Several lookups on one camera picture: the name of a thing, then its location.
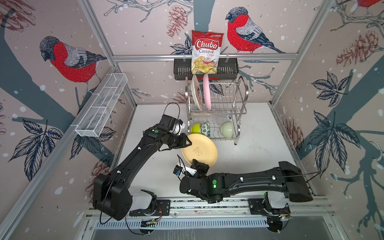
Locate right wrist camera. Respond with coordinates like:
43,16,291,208
173,164,197,177

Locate lime green bowl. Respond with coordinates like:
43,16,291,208
191,123,201,134

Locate black wall basket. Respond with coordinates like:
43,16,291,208
174,58,239,81

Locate steel two-tier dish rack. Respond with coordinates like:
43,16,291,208
184,76,249,145

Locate white painted ceramic plate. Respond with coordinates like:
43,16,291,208
191,75,203,111

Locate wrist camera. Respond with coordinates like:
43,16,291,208
173,164,197,177
172,120,185,135

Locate yellow plate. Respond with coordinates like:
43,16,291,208
182,134,218,167

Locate white wire mesh shelf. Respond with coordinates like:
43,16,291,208
75,73,128,138

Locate red Chuba chips bag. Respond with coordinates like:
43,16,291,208
191,31,224,75

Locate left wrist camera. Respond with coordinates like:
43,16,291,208
172,120,185,135

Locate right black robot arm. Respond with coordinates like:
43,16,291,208
180,160,313,204

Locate pink plate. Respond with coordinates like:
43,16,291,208
203,74,212,110

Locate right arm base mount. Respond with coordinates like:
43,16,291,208
248,199,291,217

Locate pale green bowl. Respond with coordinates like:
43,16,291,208
220,121,234,139

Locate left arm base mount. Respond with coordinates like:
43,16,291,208
129,200,171,217

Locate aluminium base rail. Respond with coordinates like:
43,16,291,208
153,196,335,218

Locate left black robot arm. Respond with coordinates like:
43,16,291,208
93,115,192,221

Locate leaf pattern bowl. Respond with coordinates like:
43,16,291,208
201,122,211,138

